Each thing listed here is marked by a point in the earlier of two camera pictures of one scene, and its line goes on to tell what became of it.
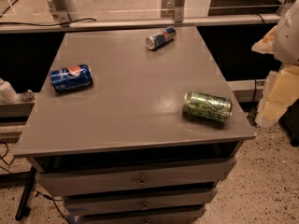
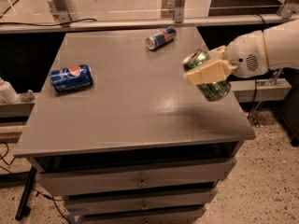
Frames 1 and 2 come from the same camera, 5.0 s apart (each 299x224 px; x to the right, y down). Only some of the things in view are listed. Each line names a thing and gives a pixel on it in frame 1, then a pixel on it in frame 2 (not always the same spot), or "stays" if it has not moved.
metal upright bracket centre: x=173 y=1 stays
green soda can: x=207 y=107 -> x=211 y=91
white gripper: x=287 y=39 -> x=247 y=54
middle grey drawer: x=140 y=203 stays
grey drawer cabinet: x=134 y=126 stays
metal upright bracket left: x=59 y=5 stays
